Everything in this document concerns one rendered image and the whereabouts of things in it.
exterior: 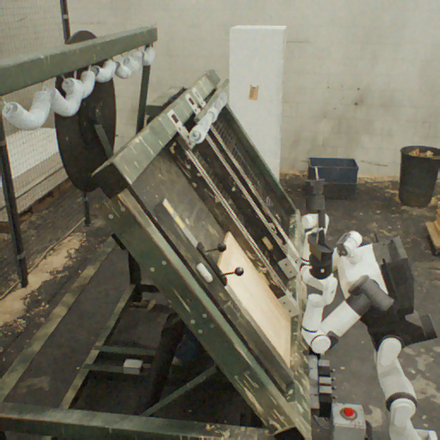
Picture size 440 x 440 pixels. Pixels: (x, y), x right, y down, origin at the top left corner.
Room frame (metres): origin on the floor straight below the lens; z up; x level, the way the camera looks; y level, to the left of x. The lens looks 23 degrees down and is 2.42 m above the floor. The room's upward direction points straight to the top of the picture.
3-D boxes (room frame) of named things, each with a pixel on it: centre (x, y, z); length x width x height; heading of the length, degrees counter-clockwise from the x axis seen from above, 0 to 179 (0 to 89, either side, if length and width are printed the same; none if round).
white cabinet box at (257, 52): (6.33, -0.45, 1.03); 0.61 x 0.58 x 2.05; 170
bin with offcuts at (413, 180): (6.17, -2.46, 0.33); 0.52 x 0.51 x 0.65; 170
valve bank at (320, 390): (2.00, -0.49, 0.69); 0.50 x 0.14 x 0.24; 172
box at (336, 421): (1.55, -0.49, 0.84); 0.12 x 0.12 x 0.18; 82
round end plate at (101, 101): (2.65, 0.64, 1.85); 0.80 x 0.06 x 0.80; 172
